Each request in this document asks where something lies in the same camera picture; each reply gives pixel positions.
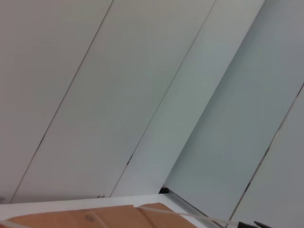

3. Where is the brown cardboard box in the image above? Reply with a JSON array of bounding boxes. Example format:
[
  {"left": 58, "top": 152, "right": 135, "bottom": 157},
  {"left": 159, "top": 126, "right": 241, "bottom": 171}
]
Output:
[{"left": 9, "top": 202, "right": 199, "bottom": 228}]

